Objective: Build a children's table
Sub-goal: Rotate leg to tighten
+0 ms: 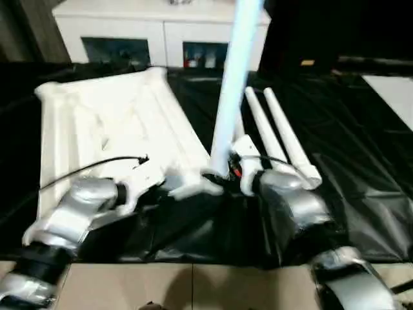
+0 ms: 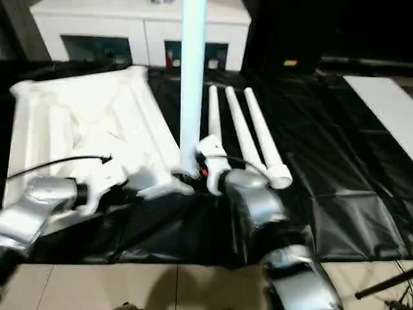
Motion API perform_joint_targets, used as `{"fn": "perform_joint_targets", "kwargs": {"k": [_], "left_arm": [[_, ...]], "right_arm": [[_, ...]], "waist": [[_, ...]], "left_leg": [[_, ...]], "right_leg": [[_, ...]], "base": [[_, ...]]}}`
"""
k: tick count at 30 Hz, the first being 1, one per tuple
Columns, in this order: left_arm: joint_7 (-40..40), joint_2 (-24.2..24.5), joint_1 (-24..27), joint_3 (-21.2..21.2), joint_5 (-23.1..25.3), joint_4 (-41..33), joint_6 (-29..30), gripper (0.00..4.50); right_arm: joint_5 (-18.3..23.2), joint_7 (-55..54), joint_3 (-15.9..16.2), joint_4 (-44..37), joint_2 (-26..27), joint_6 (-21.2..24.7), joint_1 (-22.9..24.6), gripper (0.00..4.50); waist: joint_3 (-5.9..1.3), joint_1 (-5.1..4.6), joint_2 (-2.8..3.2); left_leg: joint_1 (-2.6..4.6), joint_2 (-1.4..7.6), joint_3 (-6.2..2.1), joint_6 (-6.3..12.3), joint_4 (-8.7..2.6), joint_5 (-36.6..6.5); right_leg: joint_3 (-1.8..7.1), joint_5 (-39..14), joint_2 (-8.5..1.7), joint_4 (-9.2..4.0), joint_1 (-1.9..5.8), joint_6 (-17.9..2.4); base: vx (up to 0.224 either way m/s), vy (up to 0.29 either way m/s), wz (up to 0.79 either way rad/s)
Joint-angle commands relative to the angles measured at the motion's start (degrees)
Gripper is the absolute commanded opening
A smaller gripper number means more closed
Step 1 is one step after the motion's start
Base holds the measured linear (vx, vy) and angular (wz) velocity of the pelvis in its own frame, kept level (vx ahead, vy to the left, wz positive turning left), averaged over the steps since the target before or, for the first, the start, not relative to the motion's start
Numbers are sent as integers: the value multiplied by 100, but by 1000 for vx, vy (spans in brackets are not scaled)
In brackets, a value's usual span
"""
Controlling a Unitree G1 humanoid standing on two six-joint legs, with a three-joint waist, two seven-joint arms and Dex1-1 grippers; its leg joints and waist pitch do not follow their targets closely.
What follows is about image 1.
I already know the white flat board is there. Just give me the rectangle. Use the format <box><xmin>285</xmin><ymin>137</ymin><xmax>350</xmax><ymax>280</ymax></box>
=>
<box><xmin>360</xmin><ymin>74</ymin><xmax>413</xmax><ymax>130</ymax></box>

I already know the white sideboard with glass doors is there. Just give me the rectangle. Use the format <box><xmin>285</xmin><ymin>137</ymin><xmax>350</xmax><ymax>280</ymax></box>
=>
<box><xmin>51</xmin><ymin>0</ymin><xmax>272</xmax><ymax>72</ymax></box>

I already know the grey curtain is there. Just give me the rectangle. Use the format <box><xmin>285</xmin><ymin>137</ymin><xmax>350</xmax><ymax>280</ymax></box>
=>
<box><xmin>0</xmin><ymin>0</ymin><xmax>72</xmax><ymax>63</ymax></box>

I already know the white plastic table top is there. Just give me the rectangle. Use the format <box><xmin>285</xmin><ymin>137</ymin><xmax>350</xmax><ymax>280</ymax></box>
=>
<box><xmin>34</xmin><ymin>66</ymin><xmax>225</xmax><ymax>224</ymax></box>

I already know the black tripod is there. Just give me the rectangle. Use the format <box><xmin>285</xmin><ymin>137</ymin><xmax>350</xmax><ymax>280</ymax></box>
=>
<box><xmin>390</xmin><ymin>276</ymin><xmax>413</xmax><ymax>292</ymax></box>

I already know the white plastic table leg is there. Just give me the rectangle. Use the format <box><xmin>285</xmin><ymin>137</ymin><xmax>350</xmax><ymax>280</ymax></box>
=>
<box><xmin>263</xmin><ymin>87</ymin><xmax>323</xmax><ymax>191</ymax></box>
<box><xmin>244</xmin><ymin>87</ymin><xmax>290</xmax><ymax>164</ymax></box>
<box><xmin>209</xmin><ymin>0</ymin><xmax>261</xmax><ymax>178</ymax></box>

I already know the black plastic cover mat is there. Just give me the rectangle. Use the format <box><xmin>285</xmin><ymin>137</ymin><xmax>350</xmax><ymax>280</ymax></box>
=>
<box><xmin>0</xmin><ymin>61</ymin><xmax>413</xmax><ymax>269</ymax></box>

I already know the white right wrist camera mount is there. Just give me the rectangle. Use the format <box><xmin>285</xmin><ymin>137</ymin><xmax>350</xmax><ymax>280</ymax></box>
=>
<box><xmin>231</xmin><ymin>134</ymin><xmax>265</xmax><ymax>197</ymax></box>

